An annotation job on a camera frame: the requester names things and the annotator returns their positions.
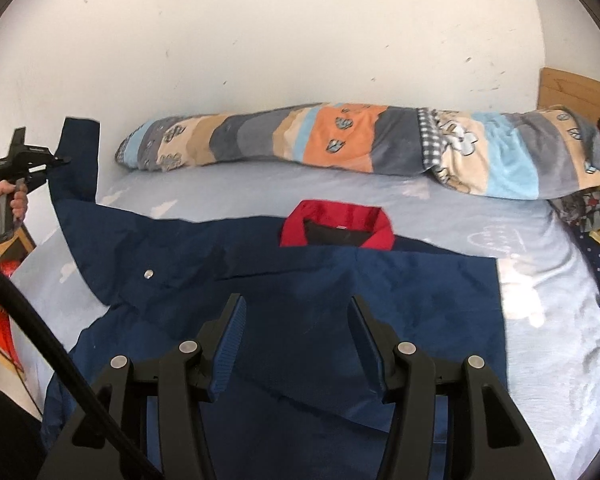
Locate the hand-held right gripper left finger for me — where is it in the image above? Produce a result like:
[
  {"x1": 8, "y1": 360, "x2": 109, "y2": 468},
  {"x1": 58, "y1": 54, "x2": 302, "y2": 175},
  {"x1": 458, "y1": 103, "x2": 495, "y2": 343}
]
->
[{"x1": 37, "y1": 294, "x2": 248, "y2": 480}]

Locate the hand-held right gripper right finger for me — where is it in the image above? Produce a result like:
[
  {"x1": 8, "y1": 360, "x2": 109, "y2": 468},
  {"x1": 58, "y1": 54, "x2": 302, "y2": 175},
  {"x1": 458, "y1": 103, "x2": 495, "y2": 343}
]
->
[{"x1": 347, "y1": 295, "x2": 556, "y2": 480}]

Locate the navy jacket with red collar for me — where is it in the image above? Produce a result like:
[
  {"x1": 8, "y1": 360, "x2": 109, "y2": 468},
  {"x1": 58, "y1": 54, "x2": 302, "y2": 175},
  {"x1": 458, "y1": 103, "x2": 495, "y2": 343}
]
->
[{"x1": 42, "y1": 117, "x2": 506, "y2": 480}]

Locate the person's left hand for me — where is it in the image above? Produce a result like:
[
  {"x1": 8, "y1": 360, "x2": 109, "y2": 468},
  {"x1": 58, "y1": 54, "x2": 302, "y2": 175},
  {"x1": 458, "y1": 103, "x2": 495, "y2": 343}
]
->
[{"x1": 0, "y1": 180, "x2": 30, "y2": 257}]

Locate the light blue bed sheet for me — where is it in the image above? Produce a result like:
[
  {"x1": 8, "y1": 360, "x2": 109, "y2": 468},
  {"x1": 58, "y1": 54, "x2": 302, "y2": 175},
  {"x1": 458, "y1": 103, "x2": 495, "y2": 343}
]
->
[{"x1": 10, "y1": 160, "x2": 600, "y2": 480}]

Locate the striped patchwork blanket roll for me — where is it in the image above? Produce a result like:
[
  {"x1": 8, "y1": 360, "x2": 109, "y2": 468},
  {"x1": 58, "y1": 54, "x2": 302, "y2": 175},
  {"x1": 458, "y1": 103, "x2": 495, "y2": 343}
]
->
[{"x1": 114, "y1": 102, "x2": 600, "y2": 201}]

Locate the person's dark clothing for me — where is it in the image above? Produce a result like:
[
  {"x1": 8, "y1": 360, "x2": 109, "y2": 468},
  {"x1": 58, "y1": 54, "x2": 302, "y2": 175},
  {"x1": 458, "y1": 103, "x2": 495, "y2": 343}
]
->
[{"x1": 0, "y1": 384, "x2": 47, "y2": 480}]

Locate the navy star printed cloth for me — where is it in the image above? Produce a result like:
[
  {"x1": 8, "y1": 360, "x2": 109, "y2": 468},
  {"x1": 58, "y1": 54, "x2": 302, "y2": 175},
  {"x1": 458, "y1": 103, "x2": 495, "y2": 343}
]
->
[{"x1": 575, "y1": 227, "x2": 600, "y2": 316}]

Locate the dark grey patterned cloth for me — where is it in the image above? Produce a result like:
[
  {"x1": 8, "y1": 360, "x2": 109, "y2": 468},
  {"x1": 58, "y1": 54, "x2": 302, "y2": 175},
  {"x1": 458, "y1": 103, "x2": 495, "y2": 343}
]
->
[{"x1": 550, "y1": 117, "x2": 600, "y2": 233}]

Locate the wooden headboard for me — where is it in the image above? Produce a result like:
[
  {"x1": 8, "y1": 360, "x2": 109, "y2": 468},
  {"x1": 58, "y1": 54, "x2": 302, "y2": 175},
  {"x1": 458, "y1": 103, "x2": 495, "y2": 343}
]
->
[{"x1": 537, "y1": 67, "x2": 600, "y2": 121}]

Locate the black cable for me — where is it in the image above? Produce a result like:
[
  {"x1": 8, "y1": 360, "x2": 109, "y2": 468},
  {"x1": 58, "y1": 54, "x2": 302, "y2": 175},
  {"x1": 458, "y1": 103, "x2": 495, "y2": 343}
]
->
[{"x1": 0, "y1": 254, "x2": 165, "y2": 480}]

